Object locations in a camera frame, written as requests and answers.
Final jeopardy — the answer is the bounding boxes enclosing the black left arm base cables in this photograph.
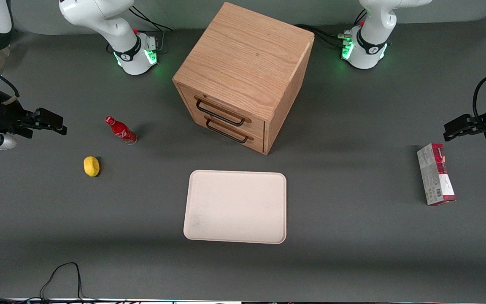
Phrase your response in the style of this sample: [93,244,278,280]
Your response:
[295,8,368,49]

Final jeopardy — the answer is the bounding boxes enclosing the wooden drawer cabinet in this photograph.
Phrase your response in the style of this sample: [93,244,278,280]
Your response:
[172,2,315,155]

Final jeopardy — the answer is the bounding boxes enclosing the beige plastic tray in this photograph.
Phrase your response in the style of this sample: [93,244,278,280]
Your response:
[183,170,287,244]

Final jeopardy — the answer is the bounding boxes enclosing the red coke bottle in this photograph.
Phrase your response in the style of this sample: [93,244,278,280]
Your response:
[105,116,138,145]

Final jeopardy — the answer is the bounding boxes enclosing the red white carton box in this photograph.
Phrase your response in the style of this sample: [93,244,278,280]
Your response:
[417,143,456,206]

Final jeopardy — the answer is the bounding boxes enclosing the black drawer handle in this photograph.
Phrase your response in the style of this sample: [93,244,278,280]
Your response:
[204,115,254,144]
[194,95,252,127]

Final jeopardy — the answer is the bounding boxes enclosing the black right arm base cables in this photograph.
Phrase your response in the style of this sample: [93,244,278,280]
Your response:
[106,6,174,54]

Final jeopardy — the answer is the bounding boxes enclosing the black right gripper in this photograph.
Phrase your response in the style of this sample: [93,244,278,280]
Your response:
[0,96,68,141]

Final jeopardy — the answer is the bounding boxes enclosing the black looped floor cable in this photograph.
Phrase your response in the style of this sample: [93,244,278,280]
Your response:
[39,262,86,302]

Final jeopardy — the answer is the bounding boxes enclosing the black arm base cables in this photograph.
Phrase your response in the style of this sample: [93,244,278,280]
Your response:
[295,8,368,49]
[106,6,174,54]

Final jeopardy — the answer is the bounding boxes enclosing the yellow lemon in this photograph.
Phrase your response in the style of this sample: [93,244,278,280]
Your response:
[84,156,100,177]

